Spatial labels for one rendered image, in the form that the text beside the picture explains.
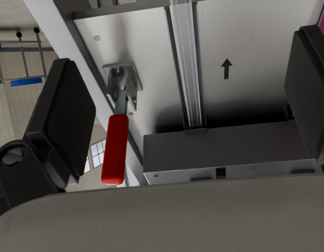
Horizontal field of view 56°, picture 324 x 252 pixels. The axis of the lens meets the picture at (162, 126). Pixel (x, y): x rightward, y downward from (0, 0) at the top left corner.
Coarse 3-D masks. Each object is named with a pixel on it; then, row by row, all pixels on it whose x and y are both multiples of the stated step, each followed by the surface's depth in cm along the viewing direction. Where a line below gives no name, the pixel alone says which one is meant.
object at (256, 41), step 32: (160, 0) 22; (192, 0) 21; (224, 0) 21; (256, 0) 21; (288, 0) 21; (320, 0) 21; (96, 32) 23; (128, 32) 23; (160, 32) 24; (224, 32) 24; (256, 32) 24; (288, 32) 24; (96, 64) 26; (160, 64) 27; (224, 64) 27; (256, 64) 27; (160, 96) 31; (224, 96) 31; (256, 96) 31; (128, 128) 36; (160, 128) 36
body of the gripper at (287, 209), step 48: (96, 192) 7; (144, 192) 7; (192, 192) 7; (240, 192) 6; (288, 192) 6; (0, 240) 7; (48, 240) 6; (96, 240) 6; (144, 240) 6; (192, 240) 6; (240, 240) 6; (288, 240) 6
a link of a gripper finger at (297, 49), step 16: (304, 32) 11; (320, 32) 10; (304, 48) 10; (320, 48) 10; (288, 64) 12; (304, 64) 10; (320, 64) 9; (288, 80) 12; (304, 80) 10; (320, 80) 9; (288, 96) 12; (304, 96) 11; (320, 96) 9; (304, 112) 11; (320, 112) 9; (304, 128) 11; (320, 128) 9; (304, 144) 11; (320, 144) 10; (320, 160) 10
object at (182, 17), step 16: (176, 0) 20; (176, 16) 21; (192, 16) 21; (176, 32) 22; (192, 32) 22; (192, 48) 23; (192, 64) 25; (192, 80) 27; (192, 96) 29; (192, 112) 31; (192, 128) 34
